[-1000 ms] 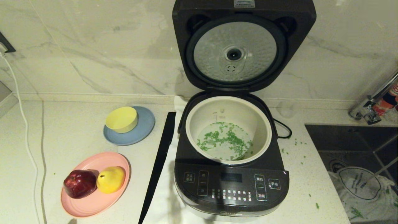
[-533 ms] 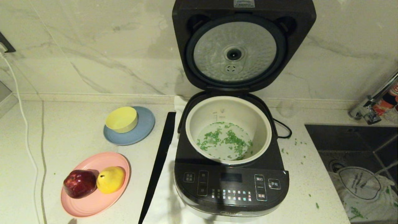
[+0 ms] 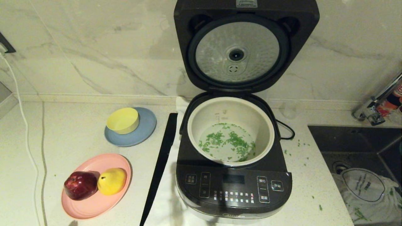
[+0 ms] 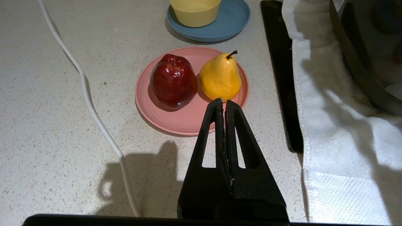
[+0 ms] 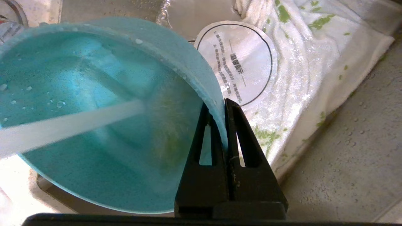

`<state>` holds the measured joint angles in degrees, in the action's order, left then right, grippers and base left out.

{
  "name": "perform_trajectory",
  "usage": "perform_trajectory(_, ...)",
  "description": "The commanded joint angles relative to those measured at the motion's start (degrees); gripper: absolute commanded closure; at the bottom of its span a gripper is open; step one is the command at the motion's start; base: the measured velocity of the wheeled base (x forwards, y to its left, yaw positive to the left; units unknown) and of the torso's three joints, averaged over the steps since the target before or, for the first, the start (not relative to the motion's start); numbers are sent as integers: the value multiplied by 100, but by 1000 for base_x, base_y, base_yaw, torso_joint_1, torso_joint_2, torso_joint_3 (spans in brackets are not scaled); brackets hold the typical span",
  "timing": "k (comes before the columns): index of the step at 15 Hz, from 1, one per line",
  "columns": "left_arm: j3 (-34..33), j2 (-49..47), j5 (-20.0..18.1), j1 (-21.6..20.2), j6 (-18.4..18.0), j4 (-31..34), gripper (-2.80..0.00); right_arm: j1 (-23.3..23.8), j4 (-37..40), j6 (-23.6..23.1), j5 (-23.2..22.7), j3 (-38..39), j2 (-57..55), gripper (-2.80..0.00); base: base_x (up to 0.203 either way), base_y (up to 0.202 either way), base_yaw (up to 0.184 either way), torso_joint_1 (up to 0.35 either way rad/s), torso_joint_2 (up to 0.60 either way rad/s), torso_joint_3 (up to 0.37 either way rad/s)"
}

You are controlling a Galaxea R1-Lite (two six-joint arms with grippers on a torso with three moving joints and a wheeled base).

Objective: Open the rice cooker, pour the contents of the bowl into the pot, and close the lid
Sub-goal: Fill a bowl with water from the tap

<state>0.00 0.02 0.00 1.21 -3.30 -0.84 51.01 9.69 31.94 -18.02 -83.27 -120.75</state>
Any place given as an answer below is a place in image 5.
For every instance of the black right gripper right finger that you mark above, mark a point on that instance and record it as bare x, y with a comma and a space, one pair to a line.
257, 188

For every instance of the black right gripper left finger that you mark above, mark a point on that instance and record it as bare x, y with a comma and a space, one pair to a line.
201, 185

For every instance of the teal bowl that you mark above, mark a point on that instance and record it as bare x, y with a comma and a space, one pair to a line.
94, 125

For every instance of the white round lid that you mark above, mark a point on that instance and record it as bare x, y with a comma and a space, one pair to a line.
245, 62

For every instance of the steel sink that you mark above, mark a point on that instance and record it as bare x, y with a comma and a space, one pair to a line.
361, 157

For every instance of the white plastic bag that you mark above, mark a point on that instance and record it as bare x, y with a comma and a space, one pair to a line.
307, 62

